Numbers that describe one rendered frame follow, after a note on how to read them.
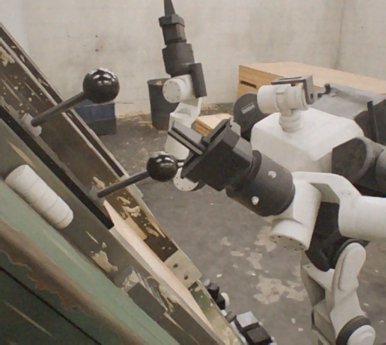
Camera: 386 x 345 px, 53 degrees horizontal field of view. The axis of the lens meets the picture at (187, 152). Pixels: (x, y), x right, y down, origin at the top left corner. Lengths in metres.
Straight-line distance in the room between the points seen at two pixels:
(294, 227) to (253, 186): 0.10
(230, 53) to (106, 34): 2.11
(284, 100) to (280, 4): 6.44
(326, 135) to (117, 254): 0.56
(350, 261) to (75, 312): 1.02
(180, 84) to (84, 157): 0.36
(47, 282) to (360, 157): 0.68
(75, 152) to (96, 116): 4.43
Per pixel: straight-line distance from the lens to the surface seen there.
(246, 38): 7.01
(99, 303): 0.24
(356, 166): 0.81
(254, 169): 0.60
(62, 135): 0.83
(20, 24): 4.69
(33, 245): 0.22
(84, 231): 0.50
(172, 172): 0.45
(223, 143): 0.56
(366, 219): 0.62
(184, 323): 0.65
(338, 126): 0.95
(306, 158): 0.89
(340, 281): 1.22
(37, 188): 0.43
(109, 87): 0.40
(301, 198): 0.65
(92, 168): 0.86
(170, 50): 1.10
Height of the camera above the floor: 1.61
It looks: 20 degrees down
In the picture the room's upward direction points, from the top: straight up
